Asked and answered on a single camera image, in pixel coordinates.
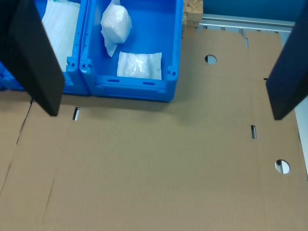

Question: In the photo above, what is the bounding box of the OSB wood board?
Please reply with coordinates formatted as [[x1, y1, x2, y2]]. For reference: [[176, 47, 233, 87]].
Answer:
[[182, 0, 204, 27]]

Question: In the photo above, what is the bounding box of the bulky gauze packet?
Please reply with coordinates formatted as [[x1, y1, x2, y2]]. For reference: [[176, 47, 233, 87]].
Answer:
[[100, 0, 133, 58]]

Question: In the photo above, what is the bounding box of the stack of white face masks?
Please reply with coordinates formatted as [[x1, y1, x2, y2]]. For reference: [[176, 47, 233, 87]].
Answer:
[[40, 0, 81, 73]]

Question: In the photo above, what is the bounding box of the brown cardboard sheet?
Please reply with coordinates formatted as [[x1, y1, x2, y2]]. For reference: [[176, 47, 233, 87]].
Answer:
[[0, 26, 308, 231]]

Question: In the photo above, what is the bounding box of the flat clear gauze packet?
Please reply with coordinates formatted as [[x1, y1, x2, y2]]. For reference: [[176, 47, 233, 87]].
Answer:
[[116, 51, 163, 80]]

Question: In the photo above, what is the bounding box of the blue plastic bin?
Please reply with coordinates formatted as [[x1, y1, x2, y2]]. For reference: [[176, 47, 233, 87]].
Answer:
[[0, 0, 92, 97], [79, 0, 185, 103]]

